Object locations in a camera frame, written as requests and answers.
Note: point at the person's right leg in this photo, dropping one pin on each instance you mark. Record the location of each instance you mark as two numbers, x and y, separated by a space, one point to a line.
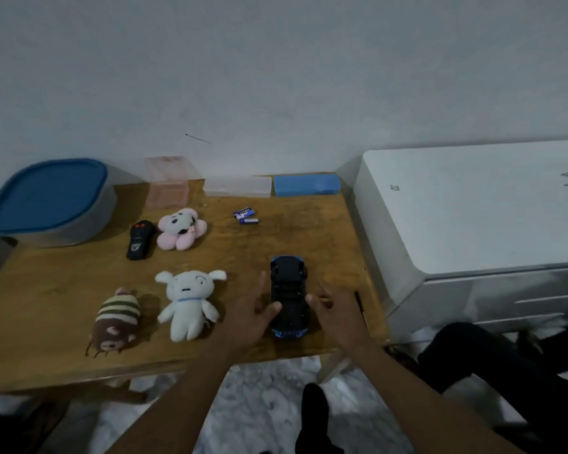
314 420

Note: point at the clear plastic case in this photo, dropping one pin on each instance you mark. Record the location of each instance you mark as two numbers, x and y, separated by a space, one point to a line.
236 186

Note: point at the white dog plush toy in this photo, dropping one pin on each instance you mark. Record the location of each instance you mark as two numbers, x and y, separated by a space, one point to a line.
189 302

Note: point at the black remote control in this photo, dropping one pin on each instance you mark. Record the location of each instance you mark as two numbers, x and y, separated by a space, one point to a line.
139 241

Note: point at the white cabinet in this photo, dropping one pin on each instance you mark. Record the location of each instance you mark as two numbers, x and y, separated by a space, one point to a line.
454 217

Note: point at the small black screwdriver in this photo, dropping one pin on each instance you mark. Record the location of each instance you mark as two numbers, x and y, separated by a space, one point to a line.
359 304

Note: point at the blue container lid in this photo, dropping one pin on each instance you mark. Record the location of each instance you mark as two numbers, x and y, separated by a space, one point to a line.
47 196

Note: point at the person's leg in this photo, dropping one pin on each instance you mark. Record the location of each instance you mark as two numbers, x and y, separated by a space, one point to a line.
501 368
314 420

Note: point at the person's right hand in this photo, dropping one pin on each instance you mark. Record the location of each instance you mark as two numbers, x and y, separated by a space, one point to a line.
343 321

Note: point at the pink flower plush toy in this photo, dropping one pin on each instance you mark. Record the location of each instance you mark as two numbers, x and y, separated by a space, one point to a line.
180 231

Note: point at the person's right forearm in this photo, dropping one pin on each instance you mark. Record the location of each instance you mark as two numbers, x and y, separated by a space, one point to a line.
421 406

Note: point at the pink transparent case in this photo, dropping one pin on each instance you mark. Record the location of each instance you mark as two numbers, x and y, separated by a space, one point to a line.
168 196

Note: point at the person's left forearm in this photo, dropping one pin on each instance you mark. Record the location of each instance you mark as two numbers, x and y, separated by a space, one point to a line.
180 406

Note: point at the person's left hand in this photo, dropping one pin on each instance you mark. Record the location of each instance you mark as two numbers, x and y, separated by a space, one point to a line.
243 326

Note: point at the blue battery pair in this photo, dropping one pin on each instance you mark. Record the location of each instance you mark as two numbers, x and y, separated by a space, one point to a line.
243 213

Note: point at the brown striped plush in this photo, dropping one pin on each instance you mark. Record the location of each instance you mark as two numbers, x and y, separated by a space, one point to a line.
116 321

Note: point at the blue toy car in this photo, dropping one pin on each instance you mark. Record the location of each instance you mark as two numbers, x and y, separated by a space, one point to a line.
288 283

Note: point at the wooden table leg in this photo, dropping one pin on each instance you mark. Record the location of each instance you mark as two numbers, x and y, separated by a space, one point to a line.
333 368

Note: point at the blue plastic case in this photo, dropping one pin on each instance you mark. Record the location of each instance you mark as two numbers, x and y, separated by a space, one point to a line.
307 185

